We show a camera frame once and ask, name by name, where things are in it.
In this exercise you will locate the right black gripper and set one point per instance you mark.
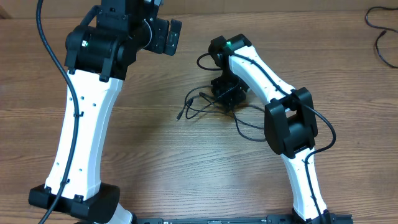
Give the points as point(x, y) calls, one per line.
point(231, 101)

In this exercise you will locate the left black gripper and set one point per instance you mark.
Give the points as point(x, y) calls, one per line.
point(160, 27)

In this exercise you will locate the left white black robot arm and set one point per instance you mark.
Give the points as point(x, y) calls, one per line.
point(99, 51)

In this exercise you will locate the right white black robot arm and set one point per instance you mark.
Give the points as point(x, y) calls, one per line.
point(290, 125)

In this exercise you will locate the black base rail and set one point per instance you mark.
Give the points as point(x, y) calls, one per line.
point(270, 219)

